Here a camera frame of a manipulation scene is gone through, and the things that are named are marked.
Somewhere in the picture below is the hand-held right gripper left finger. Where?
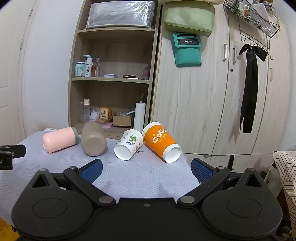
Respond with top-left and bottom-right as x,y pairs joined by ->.
30,159 -> 116,208

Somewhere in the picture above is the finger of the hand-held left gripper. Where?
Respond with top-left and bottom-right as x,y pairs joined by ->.
0,145 -> 26,159

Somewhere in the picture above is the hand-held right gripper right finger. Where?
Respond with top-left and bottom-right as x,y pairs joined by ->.
178,158 -> 267,207

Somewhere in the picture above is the taupe cup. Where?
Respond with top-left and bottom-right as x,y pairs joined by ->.
80,122 -> 108,157

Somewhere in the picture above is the pink cup with grey lid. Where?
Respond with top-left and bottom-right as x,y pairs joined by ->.
42,126 -> 78,153

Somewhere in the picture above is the white floral cup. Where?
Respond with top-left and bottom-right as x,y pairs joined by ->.
114,129 -> 144,161

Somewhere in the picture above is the orange paper cup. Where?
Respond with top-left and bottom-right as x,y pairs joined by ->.
142,122 -> 183,164

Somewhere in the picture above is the white quilted tablecloth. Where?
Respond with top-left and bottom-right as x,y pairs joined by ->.
0,130 -> 202,224

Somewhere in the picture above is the cardboard box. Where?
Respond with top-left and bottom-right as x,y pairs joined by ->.
112,114 -> 132,128

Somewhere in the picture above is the clear bottle with beige cap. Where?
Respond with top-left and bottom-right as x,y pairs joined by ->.
83,99 -> 91,123

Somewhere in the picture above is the yellow floral box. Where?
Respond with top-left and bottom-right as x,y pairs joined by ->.
100,106 -> 112,121

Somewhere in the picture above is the light wooden wardrobe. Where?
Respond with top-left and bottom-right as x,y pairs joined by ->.
150,0 -> 292,156

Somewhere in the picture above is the white paper towel roll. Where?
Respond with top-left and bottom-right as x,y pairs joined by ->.
133,102 -> 147,134

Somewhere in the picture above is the wooden shelf unit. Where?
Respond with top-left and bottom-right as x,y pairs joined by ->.
68,0 -> 160,140

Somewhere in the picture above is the white door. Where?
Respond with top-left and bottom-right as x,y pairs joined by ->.
0,0 -> 31,141

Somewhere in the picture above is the geometric patterned cloth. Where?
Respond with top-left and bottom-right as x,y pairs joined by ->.
272,151 -> 296,233

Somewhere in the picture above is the teal label jar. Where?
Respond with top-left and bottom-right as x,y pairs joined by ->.
74,62 -> 86,78

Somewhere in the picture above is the white pump bottle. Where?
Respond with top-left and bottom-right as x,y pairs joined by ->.
83,55 -> 93,78

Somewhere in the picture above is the clear glass bottle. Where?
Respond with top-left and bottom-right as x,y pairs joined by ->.
95,57 -> 102,78

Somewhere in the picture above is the black ribbon bow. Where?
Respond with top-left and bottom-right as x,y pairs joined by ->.
238,43 -> 270,134

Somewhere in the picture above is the teal pouch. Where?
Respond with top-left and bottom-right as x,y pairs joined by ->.
171,32 -> 202,68

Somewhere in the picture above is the green cushion bag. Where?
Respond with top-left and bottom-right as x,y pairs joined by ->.
164,4 -> 215,37

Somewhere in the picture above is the clear plastic storage bag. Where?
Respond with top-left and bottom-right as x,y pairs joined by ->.
85,0 -> 155,29

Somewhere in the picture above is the black wire rack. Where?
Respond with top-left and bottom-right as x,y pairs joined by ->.
223,0 -> 281,61

